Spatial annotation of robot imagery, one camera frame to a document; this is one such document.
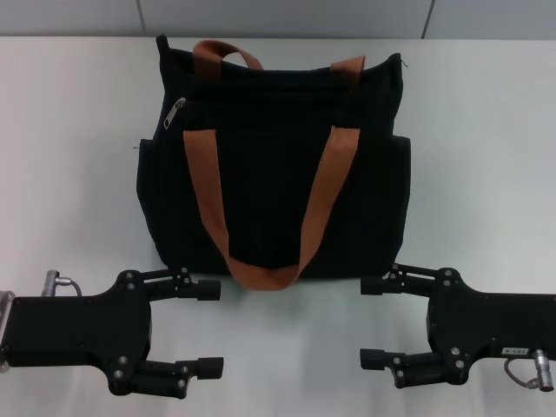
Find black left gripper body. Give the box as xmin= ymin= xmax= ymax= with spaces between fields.
xmin=2 ymin=268 xmax=154 ymax=396

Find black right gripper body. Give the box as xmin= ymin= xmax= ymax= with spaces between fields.
xmin=427 ymin=268 xmax=556 ymax=387

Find black canvas bag brown handles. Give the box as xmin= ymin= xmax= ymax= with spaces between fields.
xmin=136 ymin=36 xmax=413 ymax=292

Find silver metal zipper pull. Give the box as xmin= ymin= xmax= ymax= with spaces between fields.
xmin=161 ymin=96 xmax=187 ymax=130

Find left gripper cable with connector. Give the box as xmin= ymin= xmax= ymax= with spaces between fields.
xmin=41 ymin=268 xmax=86 ymax=299

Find gripper cable with connector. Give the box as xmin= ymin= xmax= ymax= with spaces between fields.
xmin=41 ymin=268 xmax=86 ymax=299
xmin=502 ymin=347 xmax=551 ymax=389

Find right gripper cable with connector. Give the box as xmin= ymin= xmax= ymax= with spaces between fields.
xmin=502 ymin=347 xmax=551 ymax=389

